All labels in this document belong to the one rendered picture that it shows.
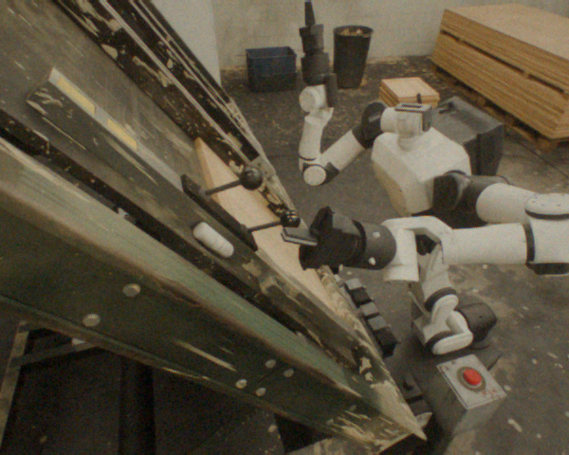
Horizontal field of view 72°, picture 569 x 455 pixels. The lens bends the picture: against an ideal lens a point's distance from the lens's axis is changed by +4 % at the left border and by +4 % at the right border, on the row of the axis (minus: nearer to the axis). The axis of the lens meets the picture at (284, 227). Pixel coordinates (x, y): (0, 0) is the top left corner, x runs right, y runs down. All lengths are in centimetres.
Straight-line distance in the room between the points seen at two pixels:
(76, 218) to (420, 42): 674
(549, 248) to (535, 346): 185
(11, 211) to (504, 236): 69
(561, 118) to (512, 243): 371
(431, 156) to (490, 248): 42
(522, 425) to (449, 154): 152
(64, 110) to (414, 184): 82
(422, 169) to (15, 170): 92
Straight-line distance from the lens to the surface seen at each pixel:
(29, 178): 36
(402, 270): 74
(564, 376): 255
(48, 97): 57
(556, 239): 77
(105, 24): 103
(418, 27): 687
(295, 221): 66
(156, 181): 61
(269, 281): 77
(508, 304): 273
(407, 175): 109
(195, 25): 470
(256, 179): 58
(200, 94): 155
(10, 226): 36
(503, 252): 76
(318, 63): 124
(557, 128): 446
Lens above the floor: 186
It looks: 40 degrees down
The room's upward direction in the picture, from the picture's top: straight up
